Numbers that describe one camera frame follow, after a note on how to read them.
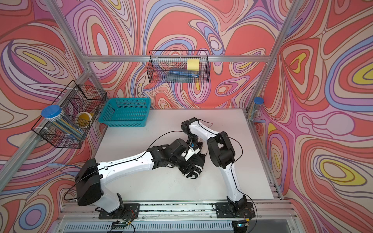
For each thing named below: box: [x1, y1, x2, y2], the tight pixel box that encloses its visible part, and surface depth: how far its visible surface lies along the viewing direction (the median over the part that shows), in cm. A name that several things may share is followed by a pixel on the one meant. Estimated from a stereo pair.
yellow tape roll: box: [76, 111, 93, 129], surface depth 78 cm
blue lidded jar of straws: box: [40, 104, 85, 142], surface depth 63 cm
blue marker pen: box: [168, 70, 200, 78], surface depth 90 cm
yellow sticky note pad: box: [186, 59, 200, 71], surface depth 90 cm
